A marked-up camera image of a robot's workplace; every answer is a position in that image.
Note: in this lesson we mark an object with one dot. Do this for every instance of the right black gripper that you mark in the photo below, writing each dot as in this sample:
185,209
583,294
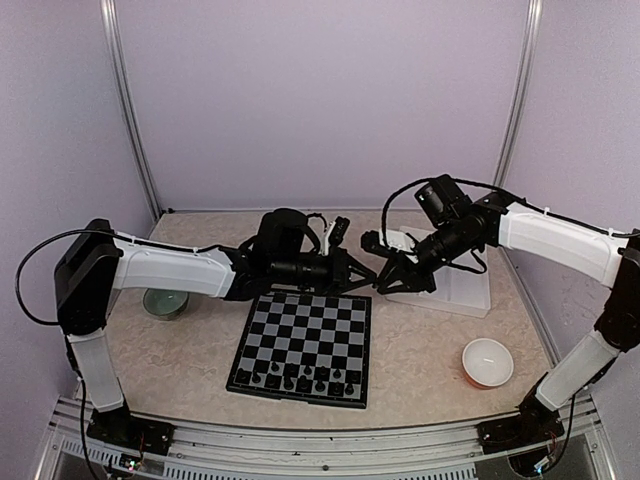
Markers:
408,273

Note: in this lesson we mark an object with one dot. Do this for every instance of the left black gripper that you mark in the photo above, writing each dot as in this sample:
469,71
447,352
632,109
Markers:
339,279

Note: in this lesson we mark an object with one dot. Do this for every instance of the black grey chessboard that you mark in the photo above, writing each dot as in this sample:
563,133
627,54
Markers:
288,327

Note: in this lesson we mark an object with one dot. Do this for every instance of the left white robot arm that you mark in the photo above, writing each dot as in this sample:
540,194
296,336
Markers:
284,254

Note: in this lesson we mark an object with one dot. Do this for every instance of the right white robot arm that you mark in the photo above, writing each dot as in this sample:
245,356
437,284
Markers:
469,216

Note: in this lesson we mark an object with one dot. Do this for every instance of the white plastic piece tray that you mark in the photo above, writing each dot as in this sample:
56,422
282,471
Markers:
457,292

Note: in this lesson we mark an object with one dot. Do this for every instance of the white orange bowl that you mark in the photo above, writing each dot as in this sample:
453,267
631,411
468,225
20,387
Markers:
487,363

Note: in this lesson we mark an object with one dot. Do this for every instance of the green glass bowl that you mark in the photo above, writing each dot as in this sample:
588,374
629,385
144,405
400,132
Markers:
165,304

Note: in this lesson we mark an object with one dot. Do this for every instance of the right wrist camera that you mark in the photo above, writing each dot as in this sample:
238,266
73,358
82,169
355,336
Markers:
387,243

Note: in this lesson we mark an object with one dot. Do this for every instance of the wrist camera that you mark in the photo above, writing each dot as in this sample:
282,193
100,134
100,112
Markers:
333,235
387,243

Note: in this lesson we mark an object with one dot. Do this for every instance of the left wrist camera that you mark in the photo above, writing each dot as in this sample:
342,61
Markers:
333,235

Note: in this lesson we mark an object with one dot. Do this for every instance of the aluminium front rail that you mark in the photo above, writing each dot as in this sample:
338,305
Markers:
451,450

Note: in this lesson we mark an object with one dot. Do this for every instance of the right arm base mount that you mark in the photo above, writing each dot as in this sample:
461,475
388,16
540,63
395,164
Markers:
515,432

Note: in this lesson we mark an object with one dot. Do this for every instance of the right aluminium frame post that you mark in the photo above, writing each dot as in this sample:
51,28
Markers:
524,71

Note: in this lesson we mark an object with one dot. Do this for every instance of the aluminium frame post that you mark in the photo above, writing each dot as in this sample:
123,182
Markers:
115,48
524,71

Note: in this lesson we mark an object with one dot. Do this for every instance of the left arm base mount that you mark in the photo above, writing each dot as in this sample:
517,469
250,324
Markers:
142,435

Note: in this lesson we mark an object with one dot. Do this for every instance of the left aluminium frame post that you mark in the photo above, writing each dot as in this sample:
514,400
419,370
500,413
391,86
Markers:
115,48

